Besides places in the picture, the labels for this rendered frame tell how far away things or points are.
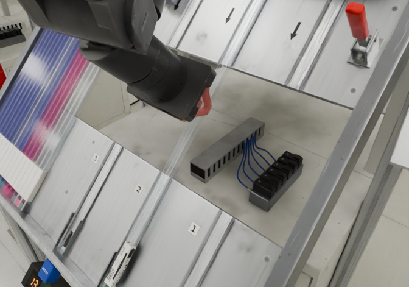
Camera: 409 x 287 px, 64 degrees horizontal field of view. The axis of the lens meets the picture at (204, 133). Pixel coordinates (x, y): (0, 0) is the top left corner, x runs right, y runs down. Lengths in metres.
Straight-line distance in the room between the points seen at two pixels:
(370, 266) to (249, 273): 1.15
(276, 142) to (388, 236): 0.87
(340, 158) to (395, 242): 1.29
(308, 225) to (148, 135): 0.66
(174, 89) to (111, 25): 0.15
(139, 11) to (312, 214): 0.27
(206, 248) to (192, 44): 0.31
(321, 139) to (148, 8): 0.79
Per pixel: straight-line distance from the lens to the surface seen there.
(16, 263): 1.58
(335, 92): 0.42
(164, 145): 0.91
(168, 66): 0.34
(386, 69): 0.42
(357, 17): 0.35
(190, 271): 0.45
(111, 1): 0.22
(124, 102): 2.07
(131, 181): 0.51
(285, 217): 0.74
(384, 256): 1.59
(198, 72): 0.37
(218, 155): 0.80
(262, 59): 0.47
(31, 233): 0.62
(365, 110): 0.40
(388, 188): 0.75
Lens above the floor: 1.17
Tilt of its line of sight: 35 degrees down
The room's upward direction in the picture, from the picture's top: straight up
